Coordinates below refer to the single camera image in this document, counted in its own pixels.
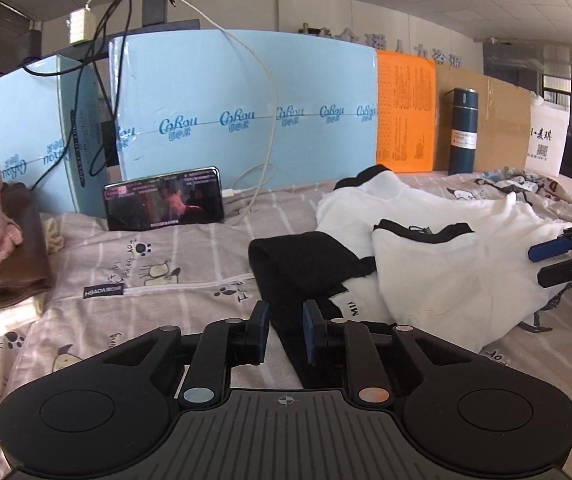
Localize printed bed sheet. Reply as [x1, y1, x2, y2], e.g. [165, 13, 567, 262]
[0, 167, 572, 480]

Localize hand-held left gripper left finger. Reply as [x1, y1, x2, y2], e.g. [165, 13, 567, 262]
[51, 300, 271, 411]

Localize white paper bag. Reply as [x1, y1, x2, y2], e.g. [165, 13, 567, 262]
[524, 92, 570, 179]

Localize black cable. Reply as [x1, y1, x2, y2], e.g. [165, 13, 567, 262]
[21, 0, 178, 177]

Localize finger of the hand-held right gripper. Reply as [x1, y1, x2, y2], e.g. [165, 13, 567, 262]
[537, 246, 572, 288]
[528, 220, 572, 262]

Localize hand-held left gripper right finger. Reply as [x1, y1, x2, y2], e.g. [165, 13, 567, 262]
[302, 300, 522, 408]

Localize white power adapter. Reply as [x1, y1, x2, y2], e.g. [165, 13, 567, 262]
[67, 8, 96, 44]

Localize grey wall lettering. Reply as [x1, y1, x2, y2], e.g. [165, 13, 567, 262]
[300, 22, 463, 69]

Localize brown folded cloth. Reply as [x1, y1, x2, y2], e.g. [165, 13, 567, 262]
[0, 182, 55, 329]

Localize brown cardboard box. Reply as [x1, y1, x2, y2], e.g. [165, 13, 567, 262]
[433, 67, 535, 174]

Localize tall black charger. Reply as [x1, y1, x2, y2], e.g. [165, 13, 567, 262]
[140, 0, 168, 26]

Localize white folded cloth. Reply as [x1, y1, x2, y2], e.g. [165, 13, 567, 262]
[0, 299, 43, 347]

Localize pale yellow cloth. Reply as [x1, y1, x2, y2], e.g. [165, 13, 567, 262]
[40, 219, 65, 257]

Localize black smartphone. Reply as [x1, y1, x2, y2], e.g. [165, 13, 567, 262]
[104, 166, 226, 232]

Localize white shirt with black sleeves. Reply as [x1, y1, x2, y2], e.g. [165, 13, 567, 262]
[248, 167, 572, 392]

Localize light blue foam board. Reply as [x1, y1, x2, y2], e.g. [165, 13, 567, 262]
[108, 28, 380, 217]

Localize white charging cable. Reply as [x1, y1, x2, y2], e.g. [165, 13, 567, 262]
[83, 0, 280, 226]

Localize dark blue vacuum bottle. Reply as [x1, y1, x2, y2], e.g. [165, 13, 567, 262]
[448, 87, 480, 177]

